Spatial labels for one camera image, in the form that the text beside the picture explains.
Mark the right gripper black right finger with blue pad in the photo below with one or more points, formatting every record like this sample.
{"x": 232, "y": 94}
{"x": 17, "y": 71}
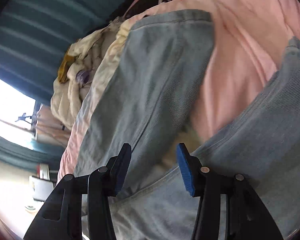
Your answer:
{"x": 222, "y": 199}

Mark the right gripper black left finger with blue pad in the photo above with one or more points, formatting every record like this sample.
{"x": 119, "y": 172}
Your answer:
{"x": 60, "y": 215}

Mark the blue denim jeans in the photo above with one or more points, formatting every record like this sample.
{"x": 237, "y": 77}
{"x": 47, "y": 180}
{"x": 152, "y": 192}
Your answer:
{"x": 148, "y": 101}

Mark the black clothes rack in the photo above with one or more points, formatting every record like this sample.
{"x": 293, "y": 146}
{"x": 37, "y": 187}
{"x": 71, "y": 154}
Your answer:
{"x": 30, "y": 119}

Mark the white cabinet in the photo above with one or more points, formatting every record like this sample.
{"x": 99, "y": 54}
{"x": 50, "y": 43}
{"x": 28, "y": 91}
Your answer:
{"x": 41, "y": 185}

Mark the beige hanging cloth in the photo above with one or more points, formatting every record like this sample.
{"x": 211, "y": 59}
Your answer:
{"x": 48, "y": 129}

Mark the mustard yellow garment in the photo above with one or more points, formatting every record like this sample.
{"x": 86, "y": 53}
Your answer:
{"x": 64, "y": 67}

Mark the cream crumpled blanket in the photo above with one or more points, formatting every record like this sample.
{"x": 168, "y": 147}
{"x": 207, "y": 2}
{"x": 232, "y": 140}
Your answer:
{"x": 95, "y": 54}

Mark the pink bed sheet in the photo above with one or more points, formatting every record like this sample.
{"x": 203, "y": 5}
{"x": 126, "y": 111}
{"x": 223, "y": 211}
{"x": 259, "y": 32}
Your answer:
{"x": 250, "y": 37}

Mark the teal window curtain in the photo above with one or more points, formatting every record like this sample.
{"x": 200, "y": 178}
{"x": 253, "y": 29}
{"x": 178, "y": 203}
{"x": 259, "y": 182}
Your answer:
{"x": 35, "y": 34}

